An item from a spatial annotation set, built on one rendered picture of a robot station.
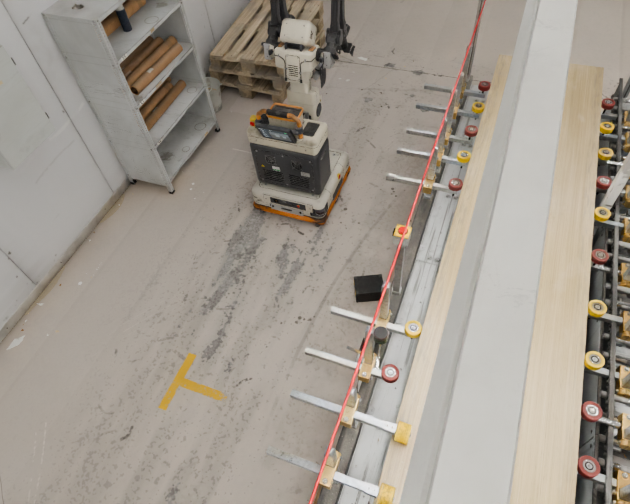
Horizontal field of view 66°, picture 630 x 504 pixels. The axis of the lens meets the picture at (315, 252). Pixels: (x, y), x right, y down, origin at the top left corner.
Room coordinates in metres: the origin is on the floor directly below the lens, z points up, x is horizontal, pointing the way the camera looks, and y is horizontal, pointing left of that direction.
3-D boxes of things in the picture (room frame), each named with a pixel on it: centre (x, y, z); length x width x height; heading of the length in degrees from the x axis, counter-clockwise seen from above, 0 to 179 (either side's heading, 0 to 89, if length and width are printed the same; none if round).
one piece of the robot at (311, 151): (2.82, 0.07, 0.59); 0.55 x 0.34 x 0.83; 63
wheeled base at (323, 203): (2.91, 0.03, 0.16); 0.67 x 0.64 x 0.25; 153
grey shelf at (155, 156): (3.60, 1.16, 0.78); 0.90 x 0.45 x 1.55; 153
